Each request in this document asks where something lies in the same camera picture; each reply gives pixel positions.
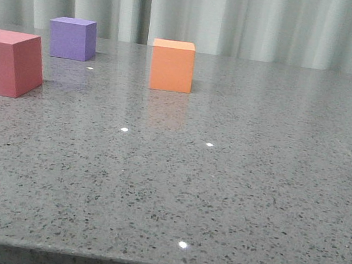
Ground orange foam cube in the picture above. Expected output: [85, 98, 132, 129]
[149, 38, 196, 94]

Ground purple foam cube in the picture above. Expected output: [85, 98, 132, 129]
[49, 17, 97, 61]

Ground pink foam cube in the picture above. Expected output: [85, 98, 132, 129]
[0, 29, 43, 98]

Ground pale grey-green curtain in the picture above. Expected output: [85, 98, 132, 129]
[0, 0, 352, 74]

